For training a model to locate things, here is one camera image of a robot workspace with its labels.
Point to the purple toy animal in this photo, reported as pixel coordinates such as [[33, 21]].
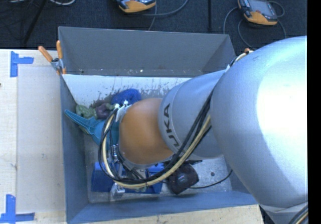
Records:
[[102, 111]]

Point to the grey metal bin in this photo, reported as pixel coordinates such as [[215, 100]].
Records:
[[140, 52]]

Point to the teal fan-shaped object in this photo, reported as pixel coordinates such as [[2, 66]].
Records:
[[87, 123]]

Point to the dark brown round object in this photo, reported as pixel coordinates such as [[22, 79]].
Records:
[[184, 180]]

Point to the blue fuzzy cloth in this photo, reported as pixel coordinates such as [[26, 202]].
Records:
[[128, 96]]

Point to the blue box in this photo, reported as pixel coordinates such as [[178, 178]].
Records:
[[100, 180]]

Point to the green toy animal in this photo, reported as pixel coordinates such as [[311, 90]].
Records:
[[85, 111]]

